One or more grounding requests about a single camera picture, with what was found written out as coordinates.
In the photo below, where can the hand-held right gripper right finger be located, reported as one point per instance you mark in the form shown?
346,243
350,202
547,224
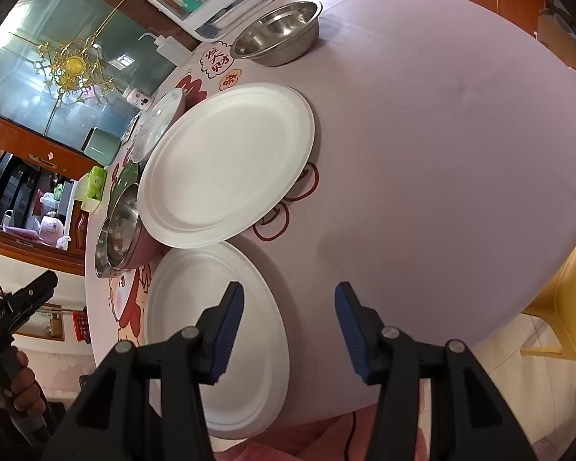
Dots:
350,326

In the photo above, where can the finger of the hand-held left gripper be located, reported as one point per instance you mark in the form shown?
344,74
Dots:
31,290

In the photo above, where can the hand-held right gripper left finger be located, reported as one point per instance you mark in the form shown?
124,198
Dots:
228,326

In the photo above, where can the white plate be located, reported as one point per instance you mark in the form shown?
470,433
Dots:
225,163
182,293

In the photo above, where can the small steel bowl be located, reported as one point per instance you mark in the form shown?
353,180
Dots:
103,254

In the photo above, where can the pink steel bowl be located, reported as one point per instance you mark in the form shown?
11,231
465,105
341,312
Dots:
125,221

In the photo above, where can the green plate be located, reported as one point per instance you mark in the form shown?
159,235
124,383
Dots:
127,177

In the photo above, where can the large steel bowl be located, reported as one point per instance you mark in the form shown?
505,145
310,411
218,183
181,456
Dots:
278,29

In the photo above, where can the person's left hand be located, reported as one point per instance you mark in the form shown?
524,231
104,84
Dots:
26,384

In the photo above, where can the small red box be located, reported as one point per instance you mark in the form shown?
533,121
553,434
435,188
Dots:
81,324

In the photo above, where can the pink plush toy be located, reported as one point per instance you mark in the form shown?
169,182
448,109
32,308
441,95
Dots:
50,230

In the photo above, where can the green tissue packet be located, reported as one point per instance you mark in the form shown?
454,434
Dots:
95,182

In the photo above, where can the mint green canister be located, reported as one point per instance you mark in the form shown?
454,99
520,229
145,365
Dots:
101,146

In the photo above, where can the wooden cabinet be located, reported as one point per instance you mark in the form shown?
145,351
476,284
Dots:
9,127

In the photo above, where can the printed tablecloth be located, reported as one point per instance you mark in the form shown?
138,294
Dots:
437,153

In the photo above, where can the yellow chair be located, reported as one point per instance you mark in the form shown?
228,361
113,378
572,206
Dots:
561,307

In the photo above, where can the small white jar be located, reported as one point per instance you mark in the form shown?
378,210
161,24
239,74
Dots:
137,98

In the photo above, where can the gold ornament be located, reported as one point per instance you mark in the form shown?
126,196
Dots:
72,65

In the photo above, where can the white squeeze bottle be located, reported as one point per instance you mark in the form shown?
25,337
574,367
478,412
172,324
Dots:
173,53

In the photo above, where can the white storage box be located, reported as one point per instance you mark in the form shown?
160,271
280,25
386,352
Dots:
230,14

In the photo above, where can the cardboard box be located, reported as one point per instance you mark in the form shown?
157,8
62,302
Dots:
557,33

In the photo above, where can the wooden wall frame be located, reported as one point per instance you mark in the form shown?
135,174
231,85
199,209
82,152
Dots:
43,321

